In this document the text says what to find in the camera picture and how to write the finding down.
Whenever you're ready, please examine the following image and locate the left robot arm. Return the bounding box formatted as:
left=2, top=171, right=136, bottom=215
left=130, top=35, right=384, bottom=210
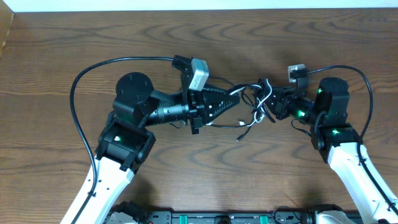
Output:
left=62, top=55, right=239, bottom=223

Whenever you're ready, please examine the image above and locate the white cable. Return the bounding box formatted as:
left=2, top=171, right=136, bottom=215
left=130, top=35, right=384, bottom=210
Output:
left=205, top=83, right=274, bottom=128

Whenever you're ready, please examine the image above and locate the black cable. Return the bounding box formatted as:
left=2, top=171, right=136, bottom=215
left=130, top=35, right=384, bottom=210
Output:
left=205, top=76, right=277, bottom=142

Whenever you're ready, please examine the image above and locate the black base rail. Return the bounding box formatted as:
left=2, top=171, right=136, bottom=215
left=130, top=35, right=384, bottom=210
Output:
left=105, top=201, right=364, bottom=224

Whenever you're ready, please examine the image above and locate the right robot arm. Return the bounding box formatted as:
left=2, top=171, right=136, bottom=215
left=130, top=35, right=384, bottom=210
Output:
left=265, top=65, right=397, bottom=223

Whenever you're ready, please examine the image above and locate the cardboard panel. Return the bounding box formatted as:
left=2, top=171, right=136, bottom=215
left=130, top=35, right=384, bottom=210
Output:
left=0, top=0, right=14, bottom=56

